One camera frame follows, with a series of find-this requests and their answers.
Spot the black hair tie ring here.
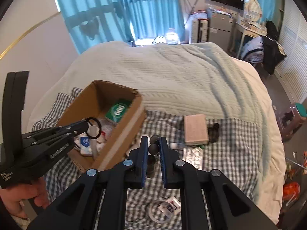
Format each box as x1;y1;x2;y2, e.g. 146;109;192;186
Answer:
85;117;103;140

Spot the brown bead bracelet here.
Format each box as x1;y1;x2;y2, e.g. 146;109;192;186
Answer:
146;134;161;176

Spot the pink yellow carton box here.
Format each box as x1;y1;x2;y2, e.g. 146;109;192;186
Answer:
184;114;209;146

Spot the person's left hand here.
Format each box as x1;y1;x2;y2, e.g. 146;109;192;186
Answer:
1;177;50;219

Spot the silver foil blister pack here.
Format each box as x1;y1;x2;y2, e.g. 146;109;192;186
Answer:
182;146;203;170

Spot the small white tube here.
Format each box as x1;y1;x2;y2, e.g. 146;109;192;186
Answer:
170;143;185;150

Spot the clear tape roll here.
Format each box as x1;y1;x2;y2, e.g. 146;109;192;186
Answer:
148;199;174;224

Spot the brown cardboard box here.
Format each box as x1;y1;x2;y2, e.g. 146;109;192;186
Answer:
57;80;145;172

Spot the green 666 box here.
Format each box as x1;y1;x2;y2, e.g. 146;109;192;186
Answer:
105;99;131;124

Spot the dark plastic scoop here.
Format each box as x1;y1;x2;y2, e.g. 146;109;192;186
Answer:
208;123;220;143

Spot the checkered grey green cloth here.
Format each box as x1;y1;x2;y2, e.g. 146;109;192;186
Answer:
31;87;262;230

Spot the pale green knitted blanket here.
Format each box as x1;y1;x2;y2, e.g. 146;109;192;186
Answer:
26;40;287;224

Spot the blue curtain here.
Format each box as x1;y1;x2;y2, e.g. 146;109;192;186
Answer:
57;0;185;53

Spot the purple stool teal seat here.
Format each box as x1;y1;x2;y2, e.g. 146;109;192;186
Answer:
276;103;306;142

